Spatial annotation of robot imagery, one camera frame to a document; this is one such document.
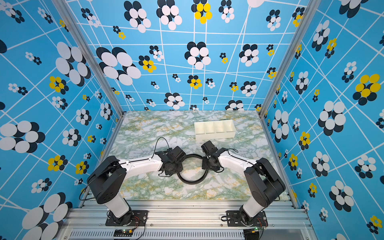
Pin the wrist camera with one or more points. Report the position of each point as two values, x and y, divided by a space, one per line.
175 153
209 148

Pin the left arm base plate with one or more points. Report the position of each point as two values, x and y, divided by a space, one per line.
132 218

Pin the aluminium front rail frame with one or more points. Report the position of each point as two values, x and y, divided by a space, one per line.
187 220

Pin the aluminium corner post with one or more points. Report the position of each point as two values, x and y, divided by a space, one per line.
79 38
288 57

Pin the aluminium corner post right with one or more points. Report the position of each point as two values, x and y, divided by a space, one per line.
288 57

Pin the right controller board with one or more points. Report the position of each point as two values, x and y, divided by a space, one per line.
251 234

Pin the white compartment storage tray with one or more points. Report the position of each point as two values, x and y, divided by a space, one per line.
213 130

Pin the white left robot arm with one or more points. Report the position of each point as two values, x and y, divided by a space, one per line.
106 180

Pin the controller board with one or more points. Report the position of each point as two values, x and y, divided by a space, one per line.
123 233
251 234

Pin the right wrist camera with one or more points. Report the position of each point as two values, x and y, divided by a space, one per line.
209 148

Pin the left controller board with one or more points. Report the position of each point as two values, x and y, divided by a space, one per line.
123 233

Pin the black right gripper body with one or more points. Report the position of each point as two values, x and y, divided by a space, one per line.
206 164

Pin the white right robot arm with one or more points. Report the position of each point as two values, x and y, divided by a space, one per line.
264 182

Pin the aluminium corner post left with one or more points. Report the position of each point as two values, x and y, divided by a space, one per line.
79 38

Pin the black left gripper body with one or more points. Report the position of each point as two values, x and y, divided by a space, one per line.
178 167

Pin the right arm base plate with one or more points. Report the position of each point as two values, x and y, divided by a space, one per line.
241 219

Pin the black belt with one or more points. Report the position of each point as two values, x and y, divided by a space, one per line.
195 182

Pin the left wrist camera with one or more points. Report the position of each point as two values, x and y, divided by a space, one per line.
175 153

